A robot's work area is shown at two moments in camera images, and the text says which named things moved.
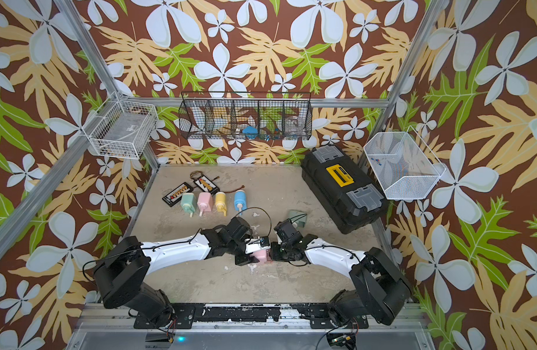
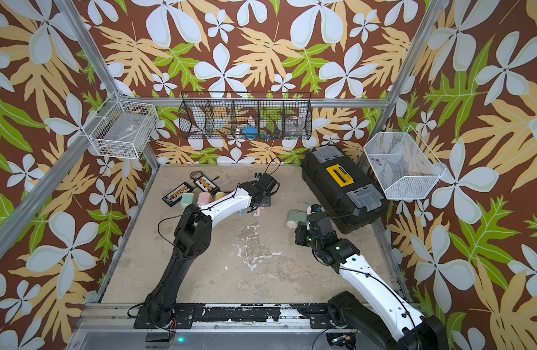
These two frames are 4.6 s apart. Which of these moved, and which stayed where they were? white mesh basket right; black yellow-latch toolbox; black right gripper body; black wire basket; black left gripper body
Moved: black right gripper body; black left gripper body
Stayed: white mesh basket right; black wire basket; black yellow-latch toolbox
